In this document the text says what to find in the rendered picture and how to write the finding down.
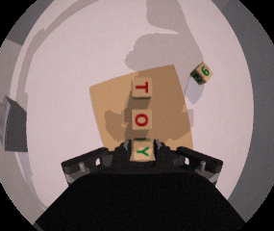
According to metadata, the beige letter block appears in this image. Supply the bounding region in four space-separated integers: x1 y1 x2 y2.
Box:
132 78 152 99
131 110 152 130
190 62 213 85
133 138 153 160

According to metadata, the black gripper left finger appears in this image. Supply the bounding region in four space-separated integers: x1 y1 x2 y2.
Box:
61 140 132 186

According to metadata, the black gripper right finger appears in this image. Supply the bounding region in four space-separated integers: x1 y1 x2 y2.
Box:
154 139 223 185

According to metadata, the brown square mat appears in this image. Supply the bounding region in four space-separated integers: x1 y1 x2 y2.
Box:
89 64 193 162

